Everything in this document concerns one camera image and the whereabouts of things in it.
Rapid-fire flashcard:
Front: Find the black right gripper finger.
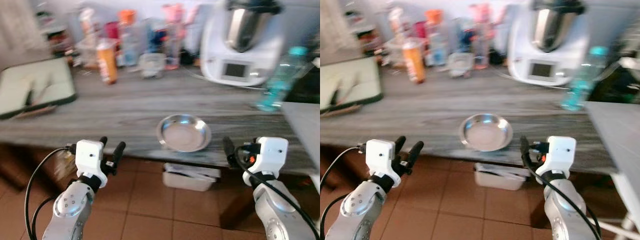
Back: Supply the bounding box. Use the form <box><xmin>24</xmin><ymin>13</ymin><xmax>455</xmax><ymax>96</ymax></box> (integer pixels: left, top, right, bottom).
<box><xmin>222</xmin><ymin>136</ymin><xmax>237</xmax><ymax>169</ymax></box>
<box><xmin>519</xmin><ymin>136</ymin><xmax>532</xmax><ymax>164</ymax></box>

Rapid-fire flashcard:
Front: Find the white plastic storage box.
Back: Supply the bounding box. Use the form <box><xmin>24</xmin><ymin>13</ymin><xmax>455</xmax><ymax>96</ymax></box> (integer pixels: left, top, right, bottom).
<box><xmin>162</xmin><ymin>162</ymin><xmax>221</xmax><ymax>192</ymax></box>
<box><xmin>474</xmin><ymin>162</ymin><xmax>530</xmax><ymax>191</ymax></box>

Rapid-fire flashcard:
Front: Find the round stainless steel plate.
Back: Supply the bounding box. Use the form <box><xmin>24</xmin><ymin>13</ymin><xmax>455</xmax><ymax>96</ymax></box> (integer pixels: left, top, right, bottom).
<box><xmin>156</xmin><ymin>114</ymin><xmax>212</xmax><ymax>153</ymax></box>
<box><xmin>459</xmin><ymin>113</ymin><xmax>514</xmax><ymax>152</ymax></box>

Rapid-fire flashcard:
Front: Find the grey side table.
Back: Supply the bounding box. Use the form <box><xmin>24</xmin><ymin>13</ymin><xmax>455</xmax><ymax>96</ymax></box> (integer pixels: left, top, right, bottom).
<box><xmin>281</xmin><ymin>101</ymin><xmax>321</xmax><ymax>193</ymax></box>
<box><xmin>585</xmin><ymin>101</ymin><xmax>640</xmax><ymax>240</ymax></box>

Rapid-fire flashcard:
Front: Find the orange drink bottle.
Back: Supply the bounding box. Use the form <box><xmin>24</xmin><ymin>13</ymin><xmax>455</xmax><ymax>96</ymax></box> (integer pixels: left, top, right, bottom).
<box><xmin>96</xmin><ymin>39</ymin><xmax>119</xmax><ymax>85</ymax></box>
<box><xmin>402</xmin><ymin>37</ymin><xmax>426</xmax><ymax>84</ymax></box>

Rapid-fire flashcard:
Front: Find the pale green cutting board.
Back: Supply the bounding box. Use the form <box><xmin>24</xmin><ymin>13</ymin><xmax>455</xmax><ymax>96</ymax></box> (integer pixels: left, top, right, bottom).
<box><xmin>0</xmin><ymin>57</ymin><xmax>78</xmax><ymax>120</ymax></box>
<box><xmin>320</xmin><ymin>56</ymin><xmax>384</xmax><ymax>114</ymax></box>

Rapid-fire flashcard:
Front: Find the teal clear water bottle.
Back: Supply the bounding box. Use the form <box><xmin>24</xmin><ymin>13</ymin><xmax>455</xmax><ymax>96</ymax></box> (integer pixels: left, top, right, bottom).
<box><xmin>256</xmin><ymin>46</ymin><xmax>310</xmax><ymax>113</ymax></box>
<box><xmin>561</xmin><ymin>46</ymin><xmax>610</xmax><ymax>112</ymax></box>

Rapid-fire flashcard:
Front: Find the small clear glass jar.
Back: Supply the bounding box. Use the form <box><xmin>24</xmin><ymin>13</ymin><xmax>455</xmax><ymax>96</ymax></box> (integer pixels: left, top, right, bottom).
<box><xmin>138</xmin><ymin>52</ymin><xmax>166</xmax><ymax>79</ymax></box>
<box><xmin>446</xmin><ymin>51</ymin><xmax>475</xmax><ymax>78</ymax></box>

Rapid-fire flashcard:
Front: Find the white kitchen food processor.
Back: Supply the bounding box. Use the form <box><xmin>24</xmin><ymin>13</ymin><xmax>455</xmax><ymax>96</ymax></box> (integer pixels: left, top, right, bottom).
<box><xmin>200</xmin><ymin>0</ymin><xmax>287</xmax><ymax>89</ymax></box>
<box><xmin>506</xmin><ymin>0</ymin><xmax>592</xmax><ymax>87</ymax></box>

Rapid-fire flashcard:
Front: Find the clear bottle with orange lid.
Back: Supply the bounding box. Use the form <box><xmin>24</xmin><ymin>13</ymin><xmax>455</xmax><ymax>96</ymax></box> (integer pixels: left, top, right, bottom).
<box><xmin>117</xmin><ymin>9</ymin><xmax>141</xmax><ymax>68</ymax></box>
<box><xmin>425</xmin><ymin>9</ymin><xmax>449</xmax><ymax>67</ymax></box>

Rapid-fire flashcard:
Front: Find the tall white bottle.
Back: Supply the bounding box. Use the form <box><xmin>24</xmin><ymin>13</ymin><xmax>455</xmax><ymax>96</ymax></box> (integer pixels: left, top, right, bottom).
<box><xmin>388</xmin><ymin>7</ymin><xmax>406</xmax><ymax>66</ymax></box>
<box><xmin>80</xmin><ymin>7</ymin><xmax>99</xmax><ymax>68</ymax></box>

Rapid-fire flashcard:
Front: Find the clear bottle with pink lid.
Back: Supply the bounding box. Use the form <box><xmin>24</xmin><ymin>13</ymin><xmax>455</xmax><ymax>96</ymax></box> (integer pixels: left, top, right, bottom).
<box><xmin>162</xmin><ymin>4</ymin><xmax>186</xmax><ymax>71</ymax></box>
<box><xmin>470</xmin><ymin>4</ymin><xmax>494</xmax><ymax>70</ymax></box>

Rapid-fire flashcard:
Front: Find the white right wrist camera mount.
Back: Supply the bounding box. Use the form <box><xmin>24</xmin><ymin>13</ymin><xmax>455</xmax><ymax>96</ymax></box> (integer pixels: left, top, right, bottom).
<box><xmin>536</xmin><ymin>136</ymin><xmax>577</xmax><ymax>182</ymax></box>
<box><xmin>243</xmin><ymin>137</ymin><xmax>290</xmax><ymax>187</ymax></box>

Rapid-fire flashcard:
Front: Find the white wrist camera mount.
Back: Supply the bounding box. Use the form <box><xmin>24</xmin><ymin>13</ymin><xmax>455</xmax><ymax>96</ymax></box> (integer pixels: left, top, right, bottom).
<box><xmin>243</xmin><ymin>137</ymin><xmax>290</xmax><ymax>187</ymax></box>
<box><xmin>536</xmin><ymin>136</ymin><xmax>577</xmax><ymax>182</ymax></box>
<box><xmin>365</xmin><ymin>139</ymin><xmax>402</xmax><ymax>189</ymax></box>
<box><xmin>75</xmin><ymin>140</ymin><xmax>109</xmax><ymax>189</ymax></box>

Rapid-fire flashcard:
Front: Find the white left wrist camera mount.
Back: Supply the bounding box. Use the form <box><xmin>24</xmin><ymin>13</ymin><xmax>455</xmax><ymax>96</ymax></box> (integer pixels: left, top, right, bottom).
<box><xmin>365</xmin><ymin>139</ymin><xmax>402</xmax><ymax>189</ymax></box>
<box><xmin>75</xmin><ymin>140</ymin><xmax>109</xmax><ymax>189</ymax></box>

